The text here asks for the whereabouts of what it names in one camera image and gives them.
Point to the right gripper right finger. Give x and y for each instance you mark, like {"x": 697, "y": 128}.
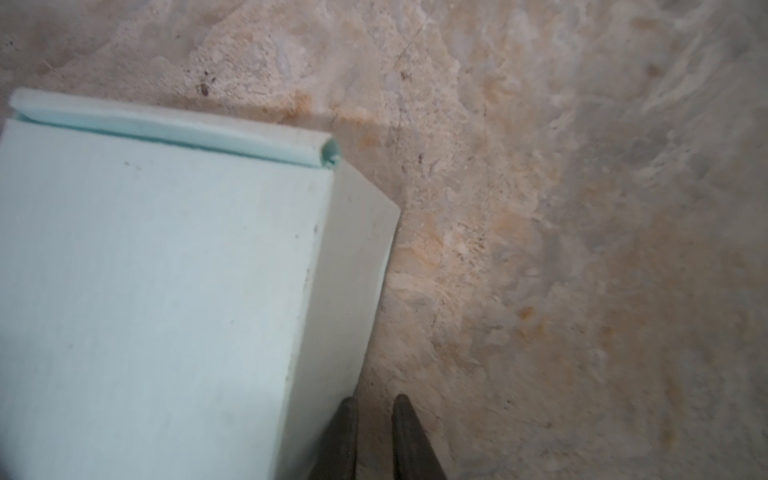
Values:
{"x": 413, "y": 455}

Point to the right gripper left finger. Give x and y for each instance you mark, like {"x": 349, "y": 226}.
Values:
{"x": 337, "y": 459}

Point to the light blue paper box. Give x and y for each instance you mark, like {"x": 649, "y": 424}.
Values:
{"x": 183, "y": 295}

